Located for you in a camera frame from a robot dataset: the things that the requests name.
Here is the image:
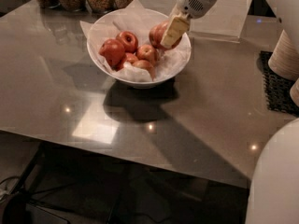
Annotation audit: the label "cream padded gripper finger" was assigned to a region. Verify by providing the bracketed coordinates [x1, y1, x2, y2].
[160, 14, 190, 49]
[169, 5, 180, 17]

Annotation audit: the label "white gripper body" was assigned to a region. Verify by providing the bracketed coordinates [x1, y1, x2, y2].
[176, 0, 221, 20]

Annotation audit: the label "large red apple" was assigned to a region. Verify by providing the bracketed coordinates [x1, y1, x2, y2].
[149, 21, 180, 50]

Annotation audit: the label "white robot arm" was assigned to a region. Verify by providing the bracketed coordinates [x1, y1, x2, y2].
[161, 0, 299, 50]

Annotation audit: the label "red apple in centre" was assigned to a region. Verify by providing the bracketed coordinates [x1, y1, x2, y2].
[135, 44, 158, 66]

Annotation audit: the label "red apple with stem cavity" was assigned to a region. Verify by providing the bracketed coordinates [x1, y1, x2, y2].
[116, 31, 138, 53]

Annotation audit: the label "yellow-red apple at front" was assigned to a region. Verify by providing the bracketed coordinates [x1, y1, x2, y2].
[133, 60, 155, 79]

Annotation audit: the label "white bowl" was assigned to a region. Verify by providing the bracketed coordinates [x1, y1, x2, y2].
[86, 7, 192, 90]

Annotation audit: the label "small red apple lower centre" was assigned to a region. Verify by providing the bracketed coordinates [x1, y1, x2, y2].
[115, 52, 138, 71]

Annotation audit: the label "dark red apple left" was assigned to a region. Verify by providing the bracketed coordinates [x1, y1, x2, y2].
[99, 39, 125, 67]

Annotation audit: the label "clear acrylic sign holder right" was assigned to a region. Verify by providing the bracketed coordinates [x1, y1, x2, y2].
[189, 0, 252, 43]

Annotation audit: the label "white paper liner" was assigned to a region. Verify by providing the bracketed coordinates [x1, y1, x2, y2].
[79, 0, 192, 83]

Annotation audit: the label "stacked paper cups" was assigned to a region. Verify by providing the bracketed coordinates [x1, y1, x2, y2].
[268, 31, 299, 81]

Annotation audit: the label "dark round object on floor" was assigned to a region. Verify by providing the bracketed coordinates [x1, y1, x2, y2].
[0, 193, 27, 224]

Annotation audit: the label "black cables on floor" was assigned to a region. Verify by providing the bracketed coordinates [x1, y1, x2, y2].
[0, 175, 73, 203]

